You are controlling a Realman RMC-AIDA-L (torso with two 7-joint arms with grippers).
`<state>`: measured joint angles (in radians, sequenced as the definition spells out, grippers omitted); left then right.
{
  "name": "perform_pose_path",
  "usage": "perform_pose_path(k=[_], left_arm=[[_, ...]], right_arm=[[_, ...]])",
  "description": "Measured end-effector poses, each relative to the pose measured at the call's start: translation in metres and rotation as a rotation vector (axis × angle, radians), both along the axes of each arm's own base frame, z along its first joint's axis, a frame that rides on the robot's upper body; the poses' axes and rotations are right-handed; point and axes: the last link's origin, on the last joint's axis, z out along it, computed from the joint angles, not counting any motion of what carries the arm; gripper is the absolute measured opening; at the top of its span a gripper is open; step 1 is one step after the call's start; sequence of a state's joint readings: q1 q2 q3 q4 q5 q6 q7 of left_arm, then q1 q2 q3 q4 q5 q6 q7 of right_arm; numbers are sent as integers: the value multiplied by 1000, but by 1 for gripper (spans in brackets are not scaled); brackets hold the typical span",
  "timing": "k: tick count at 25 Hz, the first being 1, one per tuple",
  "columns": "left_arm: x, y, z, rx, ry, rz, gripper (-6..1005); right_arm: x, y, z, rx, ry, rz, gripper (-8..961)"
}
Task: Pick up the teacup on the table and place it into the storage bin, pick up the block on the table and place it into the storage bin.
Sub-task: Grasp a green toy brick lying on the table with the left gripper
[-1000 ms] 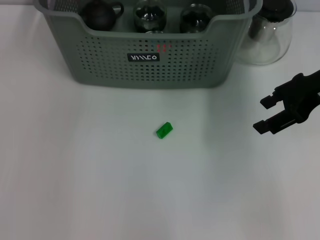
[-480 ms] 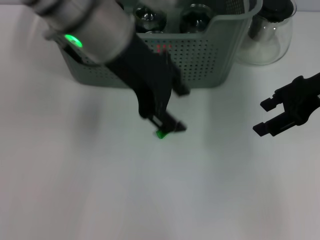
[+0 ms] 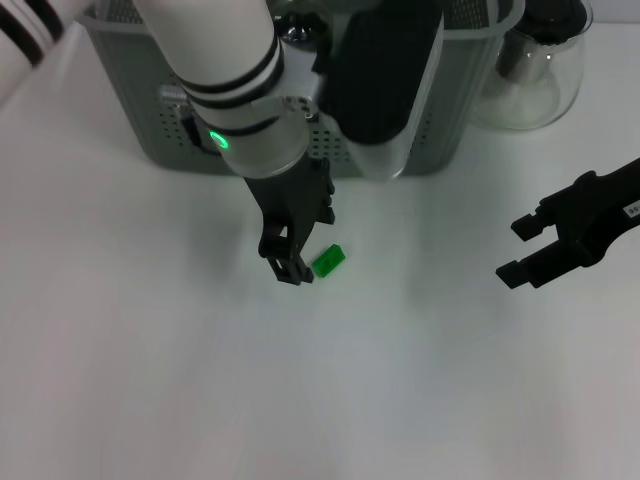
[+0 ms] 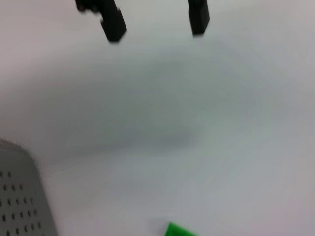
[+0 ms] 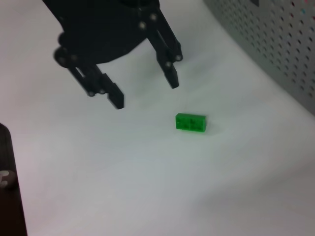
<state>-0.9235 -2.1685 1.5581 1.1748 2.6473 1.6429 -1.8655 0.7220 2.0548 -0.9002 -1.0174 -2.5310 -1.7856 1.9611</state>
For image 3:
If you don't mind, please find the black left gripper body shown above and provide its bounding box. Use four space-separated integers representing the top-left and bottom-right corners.
243 152 337 251

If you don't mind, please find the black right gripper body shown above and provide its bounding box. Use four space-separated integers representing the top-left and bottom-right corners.
537 157 640 271

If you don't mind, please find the green rectangular brick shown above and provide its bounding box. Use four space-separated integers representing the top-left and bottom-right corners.
311 243 347 278

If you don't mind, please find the glass teacup with black sleeve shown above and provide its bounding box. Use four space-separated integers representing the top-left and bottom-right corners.
272 12 331 51

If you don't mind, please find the grey-green perforated storage bin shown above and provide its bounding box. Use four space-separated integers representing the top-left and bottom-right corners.
74 0 527 180

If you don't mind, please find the glass carafe with black lid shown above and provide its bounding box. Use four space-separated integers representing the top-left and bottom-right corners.
469 0 594 132

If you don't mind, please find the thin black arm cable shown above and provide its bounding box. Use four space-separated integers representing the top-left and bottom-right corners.
180 112 221 156

